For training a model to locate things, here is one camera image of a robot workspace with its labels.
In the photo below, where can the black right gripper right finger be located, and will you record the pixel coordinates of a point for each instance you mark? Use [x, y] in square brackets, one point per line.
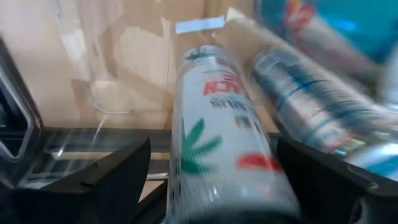
[317, 186]

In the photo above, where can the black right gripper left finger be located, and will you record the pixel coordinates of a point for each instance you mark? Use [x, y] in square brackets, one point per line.
[124, 180]

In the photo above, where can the clear plastic bin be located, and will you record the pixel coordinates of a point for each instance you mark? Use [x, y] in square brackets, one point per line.
[140, 62]

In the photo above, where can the white tape strip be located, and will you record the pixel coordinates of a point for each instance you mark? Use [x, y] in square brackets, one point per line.
[199, 25]

